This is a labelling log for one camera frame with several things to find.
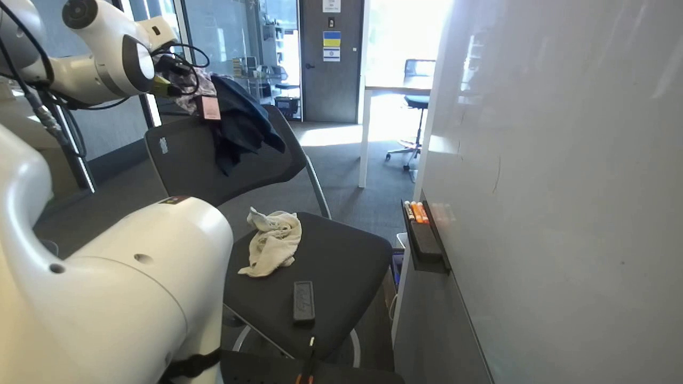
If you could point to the cream knitted cloth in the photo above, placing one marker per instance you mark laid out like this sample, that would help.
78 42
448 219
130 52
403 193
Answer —
275 242

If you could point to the white table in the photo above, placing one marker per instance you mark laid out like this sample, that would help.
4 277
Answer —
384 117

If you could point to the black remote control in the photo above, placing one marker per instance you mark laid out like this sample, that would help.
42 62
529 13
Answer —
304 306

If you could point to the blue office chair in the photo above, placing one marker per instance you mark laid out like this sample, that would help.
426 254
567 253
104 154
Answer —
417 73

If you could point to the white whiteboard panel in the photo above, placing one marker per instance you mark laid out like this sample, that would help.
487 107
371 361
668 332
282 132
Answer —
554 171

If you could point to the patterned clothing with pink tag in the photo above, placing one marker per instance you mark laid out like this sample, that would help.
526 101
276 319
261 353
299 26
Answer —
239 122

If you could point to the orange marker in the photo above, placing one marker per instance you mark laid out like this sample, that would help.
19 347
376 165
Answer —
420 212

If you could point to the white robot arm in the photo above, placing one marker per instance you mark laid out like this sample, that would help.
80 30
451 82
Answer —
141 303

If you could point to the dark grey door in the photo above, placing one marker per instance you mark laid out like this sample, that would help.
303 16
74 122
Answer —
331 33

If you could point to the black gripper body yellow band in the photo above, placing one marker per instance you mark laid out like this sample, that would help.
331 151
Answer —
166 76

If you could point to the black mesh chair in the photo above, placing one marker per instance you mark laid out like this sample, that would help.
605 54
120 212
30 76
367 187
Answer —
344 264

